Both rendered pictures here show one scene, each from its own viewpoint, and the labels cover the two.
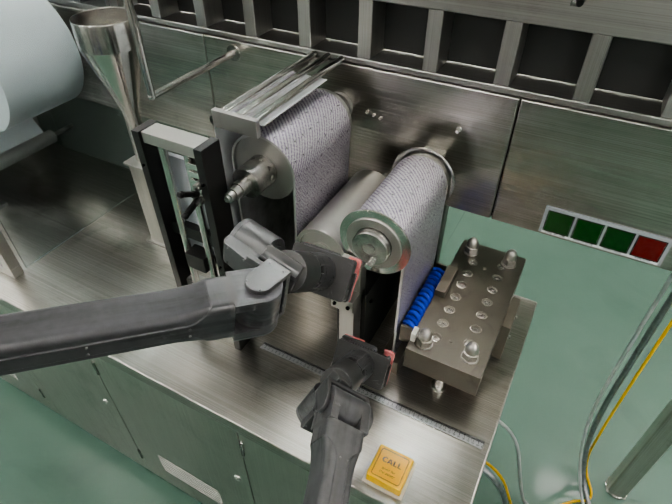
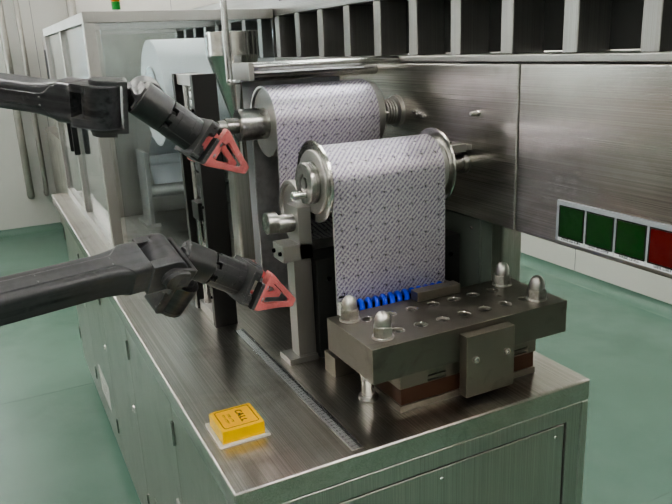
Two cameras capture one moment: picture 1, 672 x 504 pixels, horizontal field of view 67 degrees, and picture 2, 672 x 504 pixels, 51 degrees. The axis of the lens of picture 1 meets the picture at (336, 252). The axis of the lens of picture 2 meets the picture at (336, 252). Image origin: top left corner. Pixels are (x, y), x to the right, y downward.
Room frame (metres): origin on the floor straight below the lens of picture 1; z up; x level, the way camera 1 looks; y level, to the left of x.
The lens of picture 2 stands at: (-0.25, -0.82, 1.48)
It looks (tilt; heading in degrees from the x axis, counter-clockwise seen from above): 16 degrees down; 36
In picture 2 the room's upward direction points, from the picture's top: 3 degrees counter-clockwise
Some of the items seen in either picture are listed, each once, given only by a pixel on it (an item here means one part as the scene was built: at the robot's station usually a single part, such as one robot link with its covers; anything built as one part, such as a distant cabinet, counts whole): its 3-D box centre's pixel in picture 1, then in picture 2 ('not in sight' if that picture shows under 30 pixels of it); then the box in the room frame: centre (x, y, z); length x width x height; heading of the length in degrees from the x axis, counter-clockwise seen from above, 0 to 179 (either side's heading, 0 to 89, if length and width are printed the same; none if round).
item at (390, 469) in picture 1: (390, 469); (236, 423); (0.45, -0.10, 0.91); 0.07 x 0.07 x 0.02; 62
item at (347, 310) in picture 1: (347, 318); (293, 284); (0.72, -0.02, 1.05); 0.06 x 0.05 x 0.31; 152
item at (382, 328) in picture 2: (471, 350); (382, 324); (0.63, -0.27, 1.05); 0.04 x 0.04 x 0.04
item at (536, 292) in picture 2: (510, 257); (536, 287); (0.91, -0.42, 1.05); 0.04 x 0.04 x 0.04
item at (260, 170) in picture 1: (255, 176); (251, 124); (0.83, 0.16, 1.33); 0.06 x 0.06 x 0.06; 62
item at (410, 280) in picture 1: (419, 269); (391, 255); (0.81, -0.18, 1.11); 0.23 x 0.01 x 0.18; 152
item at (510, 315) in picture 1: (507, 328); (488, 359); (0.76, -0.40, 0.96); 0.10 x 0.03 x 0.11; 152
